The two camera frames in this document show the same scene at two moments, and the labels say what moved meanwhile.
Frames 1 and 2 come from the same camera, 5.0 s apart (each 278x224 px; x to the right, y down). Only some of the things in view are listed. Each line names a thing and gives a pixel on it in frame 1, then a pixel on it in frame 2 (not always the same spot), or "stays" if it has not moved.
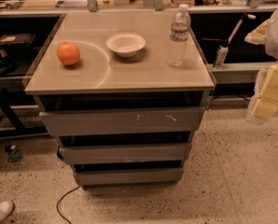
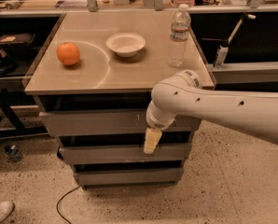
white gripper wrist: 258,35 -> 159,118
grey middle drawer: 131,153 stays
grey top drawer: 105,120 stays
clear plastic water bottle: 180,30 stays
